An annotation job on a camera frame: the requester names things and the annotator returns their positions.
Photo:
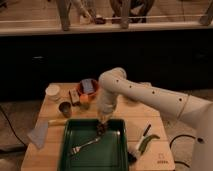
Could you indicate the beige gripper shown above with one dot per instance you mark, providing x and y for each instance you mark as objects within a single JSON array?
[{"x": 103, "y": 117}]

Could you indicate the dark grape bunch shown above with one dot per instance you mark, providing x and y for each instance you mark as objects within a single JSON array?
[{"x": 101, "y": 128}]

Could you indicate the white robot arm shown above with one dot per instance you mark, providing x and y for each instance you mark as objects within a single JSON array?
[{"x": 193, "y": 111}]

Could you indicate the green plastic tray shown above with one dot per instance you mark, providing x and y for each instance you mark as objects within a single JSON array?
[{"x": 108, "y": 154}]

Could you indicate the orange fruit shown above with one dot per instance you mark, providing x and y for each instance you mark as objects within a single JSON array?
[{"x": 84, "y": 100}]

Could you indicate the orange bowl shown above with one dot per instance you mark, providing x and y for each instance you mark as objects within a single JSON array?
[{"x": 95, "y": 85}]

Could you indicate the blue sponge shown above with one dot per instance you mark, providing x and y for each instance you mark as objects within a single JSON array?
[{"x": 87, "y": 86}]

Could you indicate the brown wooden block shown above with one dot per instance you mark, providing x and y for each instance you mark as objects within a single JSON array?
[{"x": 74, "y": 97}]

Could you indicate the dark metal cup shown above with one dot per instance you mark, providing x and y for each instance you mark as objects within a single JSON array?
[{"x": 65, "y": 109}]

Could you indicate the wooden table board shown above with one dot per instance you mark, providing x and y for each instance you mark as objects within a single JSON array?
[{"x": 158, "y": 156}]

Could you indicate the silver metal fork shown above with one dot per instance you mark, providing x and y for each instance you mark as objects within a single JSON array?
[{"x": 76, "y": 149}]

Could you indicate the white black brush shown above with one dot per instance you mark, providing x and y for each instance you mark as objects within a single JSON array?
[{"x": 134, "y": 153}]

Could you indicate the white round container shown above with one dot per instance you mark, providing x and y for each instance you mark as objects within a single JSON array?
[{"x": 53, "y": 92}]

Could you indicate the spatula with wooden handle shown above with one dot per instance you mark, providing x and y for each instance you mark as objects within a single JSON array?
[{"x": 38, "y": 134}]

